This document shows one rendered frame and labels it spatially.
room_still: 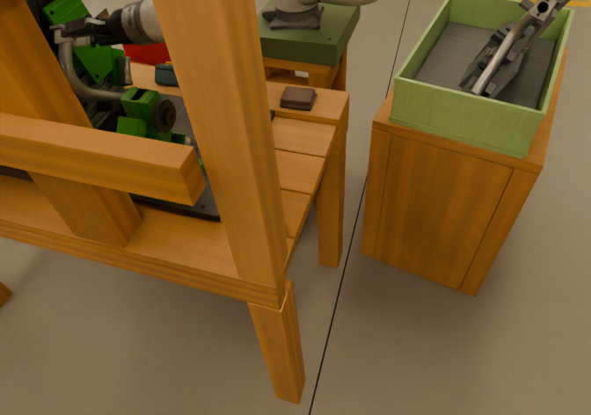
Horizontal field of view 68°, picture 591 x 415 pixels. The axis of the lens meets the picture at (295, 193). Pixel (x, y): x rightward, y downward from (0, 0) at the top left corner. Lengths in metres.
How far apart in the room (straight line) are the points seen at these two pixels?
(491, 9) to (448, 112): 0.60
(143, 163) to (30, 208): 0.68
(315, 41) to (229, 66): 1.04
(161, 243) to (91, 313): 1.11
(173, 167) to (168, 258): 0.43
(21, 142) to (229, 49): 0.44
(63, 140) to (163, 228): 0.41
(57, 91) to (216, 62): 0.39
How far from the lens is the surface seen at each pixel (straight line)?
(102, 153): 0.74
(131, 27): 1.03
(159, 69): 1.54
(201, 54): 0.57
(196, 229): 1.09
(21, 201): 1.37
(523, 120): 1.35
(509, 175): 1.48
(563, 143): 2.84
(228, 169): 0.70
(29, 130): 0.85
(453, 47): 1.76
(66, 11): 1.29
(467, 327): 1.97
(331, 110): 1.33
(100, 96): 1.26
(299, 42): 1.60
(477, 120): 1.37
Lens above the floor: 1.72
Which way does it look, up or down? 49 degrees down
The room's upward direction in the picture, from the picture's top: 5 degrees counter-clockwise
